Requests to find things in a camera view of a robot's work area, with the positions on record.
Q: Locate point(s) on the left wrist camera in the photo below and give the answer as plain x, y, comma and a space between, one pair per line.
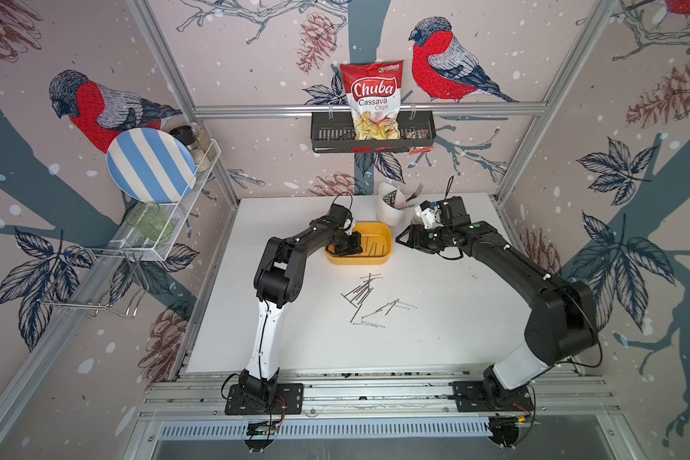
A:
349, 224

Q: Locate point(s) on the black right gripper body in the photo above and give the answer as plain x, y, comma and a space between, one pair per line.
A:
435, 239

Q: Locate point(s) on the dark lid spice jar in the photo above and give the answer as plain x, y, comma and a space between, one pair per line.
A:
185, 134

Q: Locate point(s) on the white cutlery holder cup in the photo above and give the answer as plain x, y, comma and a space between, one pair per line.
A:
389, 207

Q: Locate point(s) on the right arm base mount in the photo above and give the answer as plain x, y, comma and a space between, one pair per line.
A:
479, 396

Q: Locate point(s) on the metal fork in cup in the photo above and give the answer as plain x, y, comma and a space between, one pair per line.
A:
416, 193

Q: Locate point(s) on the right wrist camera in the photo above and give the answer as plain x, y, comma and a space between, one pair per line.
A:
430, 214

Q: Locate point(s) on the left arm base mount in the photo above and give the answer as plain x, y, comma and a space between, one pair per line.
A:
288, 400

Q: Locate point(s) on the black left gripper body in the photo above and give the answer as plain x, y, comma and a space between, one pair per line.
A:
348, 244

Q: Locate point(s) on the steel nail long diagonal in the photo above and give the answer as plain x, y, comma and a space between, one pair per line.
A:
388, 306

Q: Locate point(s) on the green glass bowl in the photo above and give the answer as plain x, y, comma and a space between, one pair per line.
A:
149, 220

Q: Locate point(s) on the steel nail bottom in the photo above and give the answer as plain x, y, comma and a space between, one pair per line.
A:
368, 324

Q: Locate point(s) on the yellow plastic storage box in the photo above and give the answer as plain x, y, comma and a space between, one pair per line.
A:
373, 231

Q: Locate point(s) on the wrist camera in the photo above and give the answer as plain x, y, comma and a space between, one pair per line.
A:
430, 214
349, 224

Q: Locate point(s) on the clear wire dish rack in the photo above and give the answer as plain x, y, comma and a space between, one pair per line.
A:
138, 262

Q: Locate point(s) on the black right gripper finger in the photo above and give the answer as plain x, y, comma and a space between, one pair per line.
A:
406, 242
408, 231

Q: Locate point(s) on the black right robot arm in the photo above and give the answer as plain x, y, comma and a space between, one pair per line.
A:
562, 321

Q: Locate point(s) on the black wall basket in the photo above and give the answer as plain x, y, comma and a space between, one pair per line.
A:
336, 134

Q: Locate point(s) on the steel nail pile left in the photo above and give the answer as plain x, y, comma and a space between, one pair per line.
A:
356, 297

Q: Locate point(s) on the blue white striped plate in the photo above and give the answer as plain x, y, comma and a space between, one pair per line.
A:
151, 166

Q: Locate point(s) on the red Chuba chips bag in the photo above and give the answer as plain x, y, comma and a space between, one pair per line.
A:
373, 93

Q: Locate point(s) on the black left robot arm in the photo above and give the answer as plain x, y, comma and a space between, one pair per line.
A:
278, 281

